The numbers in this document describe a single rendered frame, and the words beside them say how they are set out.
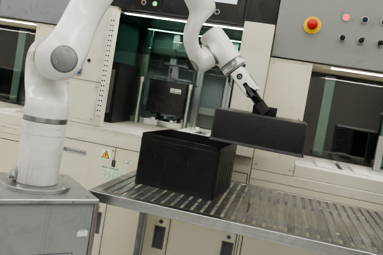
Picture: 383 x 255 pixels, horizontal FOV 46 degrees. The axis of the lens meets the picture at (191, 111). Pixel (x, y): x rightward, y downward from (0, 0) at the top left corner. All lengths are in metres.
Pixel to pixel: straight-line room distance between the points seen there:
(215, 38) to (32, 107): 0.63
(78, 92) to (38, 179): 0.83
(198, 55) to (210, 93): 1.32
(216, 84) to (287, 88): 1.00
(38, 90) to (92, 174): 0.81
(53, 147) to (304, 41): 1.06
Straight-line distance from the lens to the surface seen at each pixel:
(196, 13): 1.48
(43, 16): 2.16
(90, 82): 2.05
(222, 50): 1.51
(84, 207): 1.29
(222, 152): 1.47
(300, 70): 1.85
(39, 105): 1.28
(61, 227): 1.29
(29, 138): 1.30
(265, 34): 1.82
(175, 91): 2.44
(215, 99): 2.78
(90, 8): 1.31
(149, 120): 2.48
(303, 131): 1.38
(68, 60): 1.22
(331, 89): 2.31
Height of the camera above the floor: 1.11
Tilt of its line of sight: 3 degrees down
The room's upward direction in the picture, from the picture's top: 9 degrees clockwise
